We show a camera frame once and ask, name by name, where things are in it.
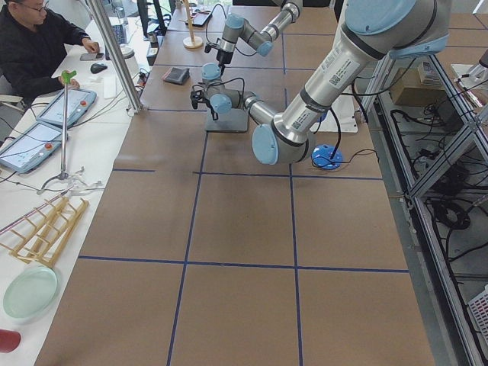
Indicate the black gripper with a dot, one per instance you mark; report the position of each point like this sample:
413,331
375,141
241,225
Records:
223,56
210,105

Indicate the grey laptop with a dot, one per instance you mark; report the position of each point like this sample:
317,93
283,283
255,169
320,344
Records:
236,121

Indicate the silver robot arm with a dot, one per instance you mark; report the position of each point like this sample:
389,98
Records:
255,28
369,31

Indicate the wooden stand with round base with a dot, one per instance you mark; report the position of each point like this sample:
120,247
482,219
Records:
191,42

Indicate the blue desk lamp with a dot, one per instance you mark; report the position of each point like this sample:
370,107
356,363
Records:
327,157

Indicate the black computer mouse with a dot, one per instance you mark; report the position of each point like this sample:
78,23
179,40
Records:
96,68

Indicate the white pillar base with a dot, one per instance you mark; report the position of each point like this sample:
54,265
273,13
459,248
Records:
344,108

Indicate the smartphone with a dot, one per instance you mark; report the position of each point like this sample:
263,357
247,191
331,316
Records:
88,57

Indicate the metal grabber tool green tip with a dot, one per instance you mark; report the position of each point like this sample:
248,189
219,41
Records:
66,77

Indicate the lower teach pendant tablet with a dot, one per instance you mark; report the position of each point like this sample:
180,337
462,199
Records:
31,148

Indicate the cardboard box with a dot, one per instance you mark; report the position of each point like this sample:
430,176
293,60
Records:
409,91

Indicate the person in black jacket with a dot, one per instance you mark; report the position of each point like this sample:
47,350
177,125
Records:
33,45

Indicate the wooden dish rack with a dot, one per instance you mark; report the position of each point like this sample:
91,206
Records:
42,234

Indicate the green glass plate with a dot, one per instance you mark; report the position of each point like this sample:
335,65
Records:
30,293

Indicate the red cup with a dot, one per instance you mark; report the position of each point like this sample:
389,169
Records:
9,340

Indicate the white plastic basket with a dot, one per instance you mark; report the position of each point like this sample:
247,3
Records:
478,309

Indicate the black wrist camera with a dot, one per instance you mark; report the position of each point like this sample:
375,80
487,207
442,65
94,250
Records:
197,97
211,46

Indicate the aluminium frame post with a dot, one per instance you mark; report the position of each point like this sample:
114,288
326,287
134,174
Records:
126,79

